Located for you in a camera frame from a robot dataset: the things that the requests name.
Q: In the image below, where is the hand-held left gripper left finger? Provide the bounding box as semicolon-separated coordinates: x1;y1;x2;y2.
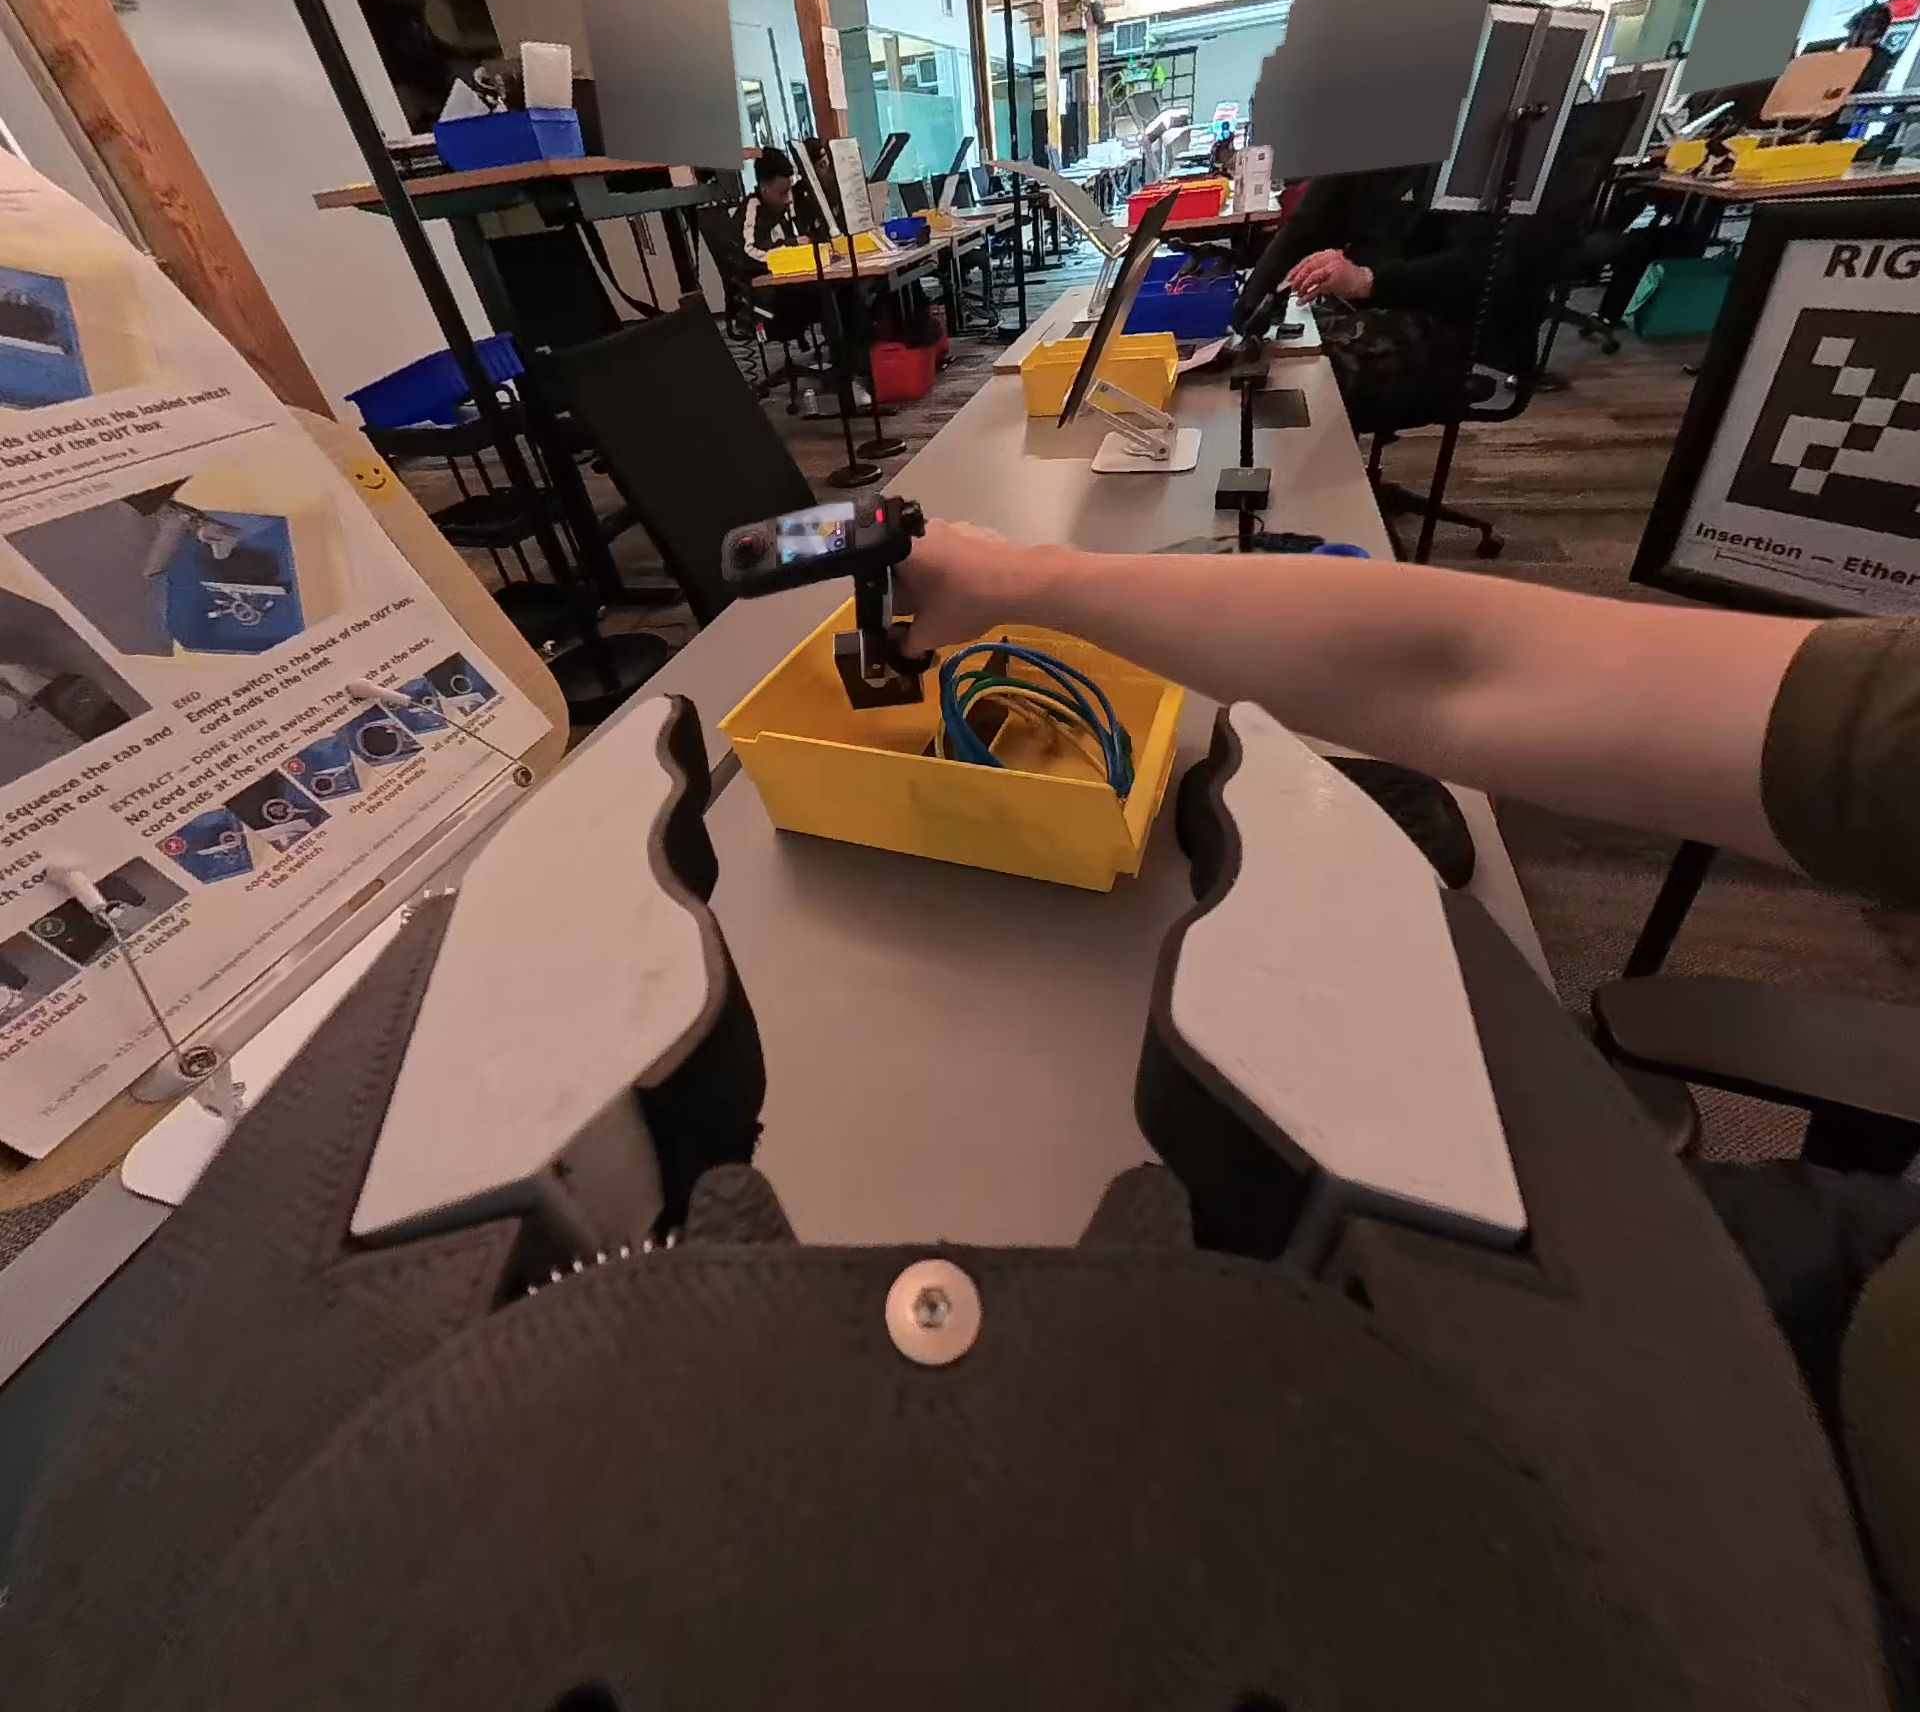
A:
348;693;771;1262

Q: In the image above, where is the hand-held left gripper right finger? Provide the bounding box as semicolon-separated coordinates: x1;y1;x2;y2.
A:
1135;701;1532;1262

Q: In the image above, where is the yellow plastic bin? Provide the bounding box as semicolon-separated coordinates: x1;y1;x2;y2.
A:
1664;133;1867;188
720;603;1189;897
1020;327;1182;423

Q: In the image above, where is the person's right forearm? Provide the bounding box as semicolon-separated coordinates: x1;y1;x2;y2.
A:
1034;539;1920;908

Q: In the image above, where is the black panel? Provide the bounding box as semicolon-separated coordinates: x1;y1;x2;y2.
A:
553;294;823;626

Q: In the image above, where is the black display board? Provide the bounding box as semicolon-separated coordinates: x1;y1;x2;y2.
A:
1056;188;1206;478

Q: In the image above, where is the small black box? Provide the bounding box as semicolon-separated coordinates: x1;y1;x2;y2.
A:
1213;369;1278;513

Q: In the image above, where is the blue storage bin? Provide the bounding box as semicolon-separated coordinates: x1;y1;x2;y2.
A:
433;105;590;176
1122;268;1243;342
348;334;523;428

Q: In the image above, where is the white stand base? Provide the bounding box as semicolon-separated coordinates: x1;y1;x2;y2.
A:
120;1067;264;1209

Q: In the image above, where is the instruction poster board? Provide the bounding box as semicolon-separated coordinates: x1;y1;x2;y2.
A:
0;152;572;1162

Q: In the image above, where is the black office chair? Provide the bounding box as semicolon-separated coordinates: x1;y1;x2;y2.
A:
1350;196;1550;563
1586;839;1920;1182

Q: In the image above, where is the standing desk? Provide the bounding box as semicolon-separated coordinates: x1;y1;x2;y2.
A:
312;156;741;605

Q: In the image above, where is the black metal pole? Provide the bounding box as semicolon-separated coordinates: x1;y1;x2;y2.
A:
207;0;632;613

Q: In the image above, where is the person's olive clothing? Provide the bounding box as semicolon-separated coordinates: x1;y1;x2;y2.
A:
1837;1269;1920;1641

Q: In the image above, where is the framed marker sign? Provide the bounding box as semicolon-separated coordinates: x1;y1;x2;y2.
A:
1626;196;1920;623

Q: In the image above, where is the green plastic bin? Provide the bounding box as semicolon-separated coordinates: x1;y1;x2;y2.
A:
1626;255;1744;345

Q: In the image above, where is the wooden post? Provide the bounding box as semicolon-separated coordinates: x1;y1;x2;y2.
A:
0;0;330;417

